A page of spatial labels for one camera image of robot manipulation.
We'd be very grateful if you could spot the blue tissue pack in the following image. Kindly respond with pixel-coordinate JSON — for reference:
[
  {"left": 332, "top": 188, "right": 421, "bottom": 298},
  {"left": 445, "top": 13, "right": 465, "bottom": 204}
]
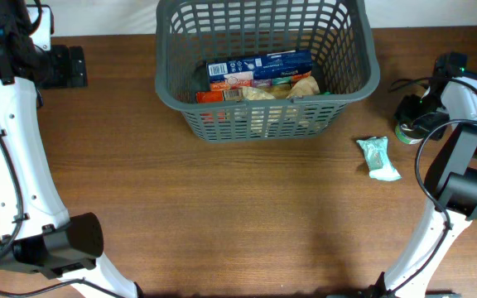
[{"left": 206, "top": 50, "right": 313, "bottom": 91}]

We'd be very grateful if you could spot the grey plastic basket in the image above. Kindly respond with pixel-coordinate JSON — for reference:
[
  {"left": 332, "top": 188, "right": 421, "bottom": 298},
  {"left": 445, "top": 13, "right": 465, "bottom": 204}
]
[{"left": 155, "top": 0, "right": 380, "bottom": 142}]

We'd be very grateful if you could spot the silver tin can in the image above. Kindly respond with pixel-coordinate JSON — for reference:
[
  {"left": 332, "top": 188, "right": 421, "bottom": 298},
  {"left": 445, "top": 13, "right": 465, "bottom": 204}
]
[{"left": 394, "top": 122, "right": 424, "bottom": 145}]

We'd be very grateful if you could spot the orange spaghetti packet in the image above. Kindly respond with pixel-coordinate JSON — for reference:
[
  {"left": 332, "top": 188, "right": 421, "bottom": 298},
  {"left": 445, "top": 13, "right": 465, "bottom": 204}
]
[{"left": 195, "top": 84, "right": 293, "bottom": 125}]

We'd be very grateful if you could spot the mint green wipes packet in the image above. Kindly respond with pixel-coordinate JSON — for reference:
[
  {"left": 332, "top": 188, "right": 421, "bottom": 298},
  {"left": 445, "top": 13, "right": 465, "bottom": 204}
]
[{"left": 356, "top": 137, "right": 402, "bottom": 181}]

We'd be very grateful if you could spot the beige food pouch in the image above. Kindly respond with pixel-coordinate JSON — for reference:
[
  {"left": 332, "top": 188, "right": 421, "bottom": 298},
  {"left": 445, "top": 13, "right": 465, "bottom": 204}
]
[{"left": 241, "top": 75, "right": 321, "bottom": 133}]

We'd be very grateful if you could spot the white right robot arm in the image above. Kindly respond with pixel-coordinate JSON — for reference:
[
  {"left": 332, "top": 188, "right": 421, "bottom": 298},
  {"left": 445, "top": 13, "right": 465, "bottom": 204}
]
[{"left": 363, "top": 52, "right": 477, "bottom": 297}]

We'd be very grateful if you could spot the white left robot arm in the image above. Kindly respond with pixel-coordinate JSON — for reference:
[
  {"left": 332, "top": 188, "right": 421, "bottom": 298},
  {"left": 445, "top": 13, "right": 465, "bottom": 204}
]
[{"left": 0, "top": 0, "right": 142, "bottom": 297}]

